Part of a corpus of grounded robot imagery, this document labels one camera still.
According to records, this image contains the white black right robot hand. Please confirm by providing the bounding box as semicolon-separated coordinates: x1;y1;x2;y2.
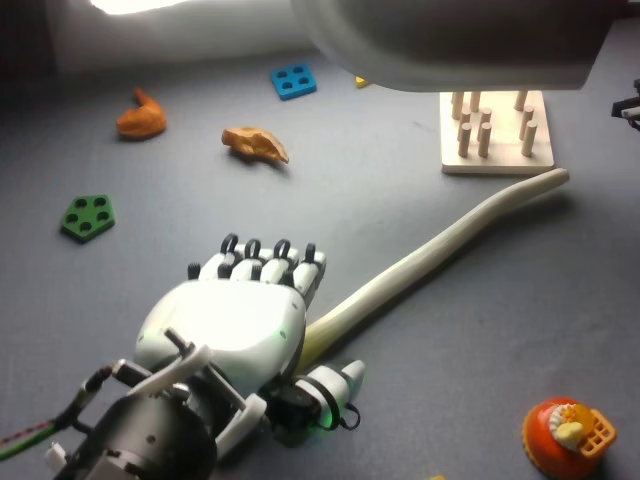
611;78;640;121

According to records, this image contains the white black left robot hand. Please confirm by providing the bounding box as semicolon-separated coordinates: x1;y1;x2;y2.
133;232;367;449

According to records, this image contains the long white green leek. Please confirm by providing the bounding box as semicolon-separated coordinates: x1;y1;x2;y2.
299;168;570;374

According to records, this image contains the wooden peg board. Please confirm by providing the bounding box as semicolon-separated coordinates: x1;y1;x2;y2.
439;89;556;176

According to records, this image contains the green pentagon block with holes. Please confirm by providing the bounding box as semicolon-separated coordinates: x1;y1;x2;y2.
59;194;117;245

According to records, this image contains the fried chicken piece toy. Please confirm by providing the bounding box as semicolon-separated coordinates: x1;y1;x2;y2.
221;126;290;165

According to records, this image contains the fried chicken drumstick toy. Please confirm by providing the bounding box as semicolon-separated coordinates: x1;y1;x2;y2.
115;87;168;142

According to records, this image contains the blue square block with holes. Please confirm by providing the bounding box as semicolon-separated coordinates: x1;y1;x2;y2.
270;62;319;101

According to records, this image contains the orange cake toy with waffle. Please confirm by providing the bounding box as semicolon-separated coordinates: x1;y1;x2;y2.
521;397;619;476

